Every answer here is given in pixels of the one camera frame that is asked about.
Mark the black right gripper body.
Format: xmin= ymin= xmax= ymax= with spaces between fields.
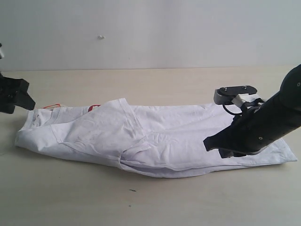
xmin=221 ymin=104 xmax=266 ymax=158

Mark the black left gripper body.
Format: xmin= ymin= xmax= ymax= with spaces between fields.
xmin=0 ymin=74 xmax=19 ymax=114

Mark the white t-shirt red lettering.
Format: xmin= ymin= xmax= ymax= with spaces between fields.
xmin=15 ymin=98 xmax=297 ymax=178

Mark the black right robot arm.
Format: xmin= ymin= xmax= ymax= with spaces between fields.
xmin=203 ymin=65 xmax=301 ymax=158

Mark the black right camera cable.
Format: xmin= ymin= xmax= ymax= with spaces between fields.
xmin=222 ymin=103 xmax=243 ymax=116

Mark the small white wall anchor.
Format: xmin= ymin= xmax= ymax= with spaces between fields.
xmin=97 ymin=35 xmax=105 ymax=40

